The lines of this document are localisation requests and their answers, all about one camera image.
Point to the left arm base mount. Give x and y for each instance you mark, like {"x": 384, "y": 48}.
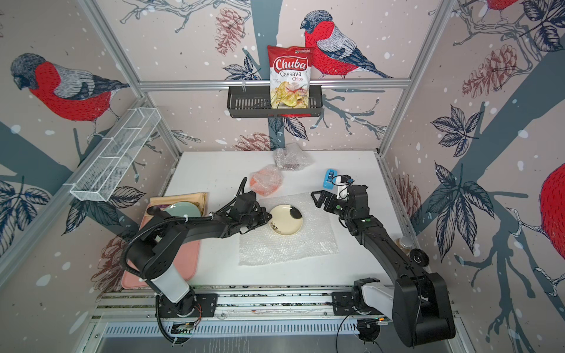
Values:
{"x": 193, "y": 306}

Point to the pink plastic tray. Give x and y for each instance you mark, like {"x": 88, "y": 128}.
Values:
{"x": 185, "y": 262}

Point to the black lid spice jar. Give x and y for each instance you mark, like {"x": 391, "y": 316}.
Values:
{"x": 419, "y": 257}

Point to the cream plate with dark spot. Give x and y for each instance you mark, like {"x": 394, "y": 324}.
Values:
{"x": 286, "y": 220}

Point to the stack of bubble wrap sheets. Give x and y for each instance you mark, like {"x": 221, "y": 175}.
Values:
{"x": 263, "y": 246}

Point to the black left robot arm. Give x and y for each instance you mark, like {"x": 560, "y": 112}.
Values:
{"x": 150, "y": 254}

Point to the mint green floral plate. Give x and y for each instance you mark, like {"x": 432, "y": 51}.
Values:
{"x": 183, "y": 210}

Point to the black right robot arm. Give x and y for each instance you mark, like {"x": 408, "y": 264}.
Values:
{"x": 419, "y": 306}

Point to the black wire wall basket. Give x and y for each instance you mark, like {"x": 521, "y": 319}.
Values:
{"x": 254, "y": 102}

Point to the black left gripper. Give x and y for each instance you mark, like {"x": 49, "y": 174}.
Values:
{"x": 263, "y": 212}

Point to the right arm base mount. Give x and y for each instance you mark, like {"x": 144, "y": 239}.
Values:
{"x": 348, "y": 304}

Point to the white wire mesh shelf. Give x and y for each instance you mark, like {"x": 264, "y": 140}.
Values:
{"x": 103, "y": 175}

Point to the brown spice jar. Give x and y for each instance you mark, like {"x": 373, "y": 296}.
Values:
{"x": 405, "y": 244}

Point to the clear bubble wrap sheet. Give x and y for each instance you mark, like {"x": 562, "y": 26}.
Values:
{"x": 266, "y": 180}
{"x": 293, "y": 149}

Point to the Chuba cassava chips bag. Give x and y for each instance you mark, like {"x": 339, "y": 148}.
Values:
{"x": 289, "y": 74}

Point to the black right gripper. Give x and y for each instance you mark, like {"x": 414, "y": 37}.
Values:
{"x": 331, "y": 198}

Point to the blue tape dispenser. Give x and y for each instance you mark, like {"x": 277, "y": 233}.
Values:
{"x": 328, "y": 182}

